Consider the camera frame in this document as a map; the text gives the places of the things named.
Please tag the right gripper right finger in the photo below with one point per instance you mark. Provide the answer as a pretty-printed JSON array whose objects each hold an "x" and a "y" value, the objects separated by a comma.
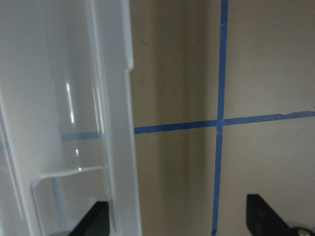
[{"x": 262, "y": 220}]

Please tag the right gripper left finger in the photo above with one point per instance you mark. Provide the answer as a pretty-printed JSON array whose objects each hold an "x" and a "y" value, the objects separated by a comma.
[{"x": 96, "y": 222}]

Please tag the clear plastic box lid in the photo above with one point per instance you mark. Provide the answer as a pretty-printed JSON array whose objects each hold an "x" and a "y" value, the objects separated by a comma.
[{"x": 66, "y": 128}]

